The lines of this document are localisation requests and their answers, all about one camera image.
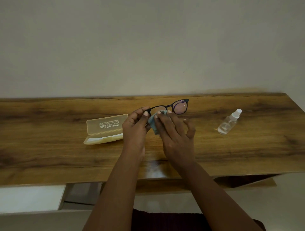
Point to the person's right hand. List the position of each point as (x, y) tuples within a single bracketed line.
[(177, 142)]

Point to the person's left hand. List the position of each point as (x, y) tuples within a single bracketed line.
[(134, 135)]

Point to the blue cleaning cloth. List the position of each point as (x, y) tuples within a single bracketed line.
[(152, 122)]

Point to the yellow translucent glasses case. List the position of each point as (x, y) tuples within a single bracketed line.
[(104, 127)]

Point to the black framed eyeglasses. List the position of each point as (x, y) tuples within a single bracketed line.
[(180, 107)]

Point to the clear spray bottle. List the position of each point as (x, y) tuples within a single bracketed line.
[(226, 125)]

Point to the person's left forearm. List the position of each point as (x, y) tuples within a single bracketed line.
[(116, 190)]

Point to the person's right forearm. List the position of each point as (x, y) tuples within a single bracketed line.
[(214, 200)]

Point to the wooden under-table shelf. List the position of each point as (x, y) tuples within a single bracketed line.
[(162, 185)]

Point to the dark maroon garment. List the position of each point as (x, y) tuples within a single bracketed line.
[(166, 222)]

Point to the white cabinet drawer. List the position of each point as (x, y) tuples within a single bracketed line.
[(28, 198)]

